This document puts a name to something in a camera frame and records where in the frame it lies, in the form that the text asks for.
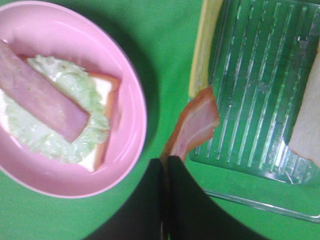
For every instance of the right clear plastic tray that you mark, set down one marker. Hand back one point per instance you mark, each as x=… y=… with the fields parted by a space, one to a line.
x=261 y=55

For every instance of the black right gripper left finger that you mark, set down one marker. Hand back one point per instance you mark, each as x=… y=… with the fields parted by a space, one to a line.
x=140 y=217

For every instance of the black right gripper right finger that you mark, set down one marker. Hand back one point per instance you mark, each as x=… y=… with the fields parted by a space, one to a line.
x=194 y=216

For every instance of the pink round plate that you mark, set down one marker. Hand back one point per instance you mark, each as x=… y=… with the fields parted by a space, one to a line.
x=38 y=27

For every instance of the yellow toy cheese slice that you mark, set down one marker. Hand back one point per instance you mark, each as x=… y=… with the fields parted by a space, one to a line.
x=199 y=72

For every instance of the toy lettuce leaf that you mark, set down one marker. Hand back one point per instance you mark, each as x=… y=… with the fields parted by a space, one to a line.
x=75 y=87

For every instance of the toy bacon strip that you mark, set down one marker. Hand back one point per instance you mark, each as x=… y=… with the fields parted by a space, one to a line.
x=195 y=125

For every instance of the toy ham slice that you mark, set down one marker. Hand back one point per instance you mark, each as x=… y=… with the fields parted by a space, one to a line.
x=37 y=95

